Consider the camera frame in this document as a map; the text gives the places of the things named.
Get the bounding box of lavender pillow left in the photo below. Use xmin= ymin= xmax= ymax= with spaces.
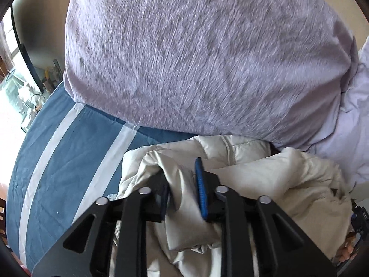
xmin=64 ymin=0 xmax=358 ymax=148

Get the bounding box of cluttered glass side table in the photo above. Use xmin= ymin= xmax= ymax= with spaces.
xmin=1 ymin=59 xmax=62 ymax=133

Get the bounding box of black flat monitor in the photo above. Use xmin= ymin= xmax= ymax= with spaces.
xmin=10 ymin=5 xmax=45 ymax=93

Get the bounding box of lavender duvet right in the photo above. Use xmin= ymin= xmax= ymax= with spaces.
xmin=308 ymin=42 xmax=368 ymax=200

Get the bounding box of blue white striped bedsheet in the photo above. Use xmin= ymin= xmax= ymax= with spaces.
xmin=6 ymin=85 xmax=190 ymax=269

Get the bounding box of beige puffer jacket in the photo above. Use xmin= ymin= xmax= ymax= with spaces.
xmin=114 ymin=136 xmax=351 ymax=276

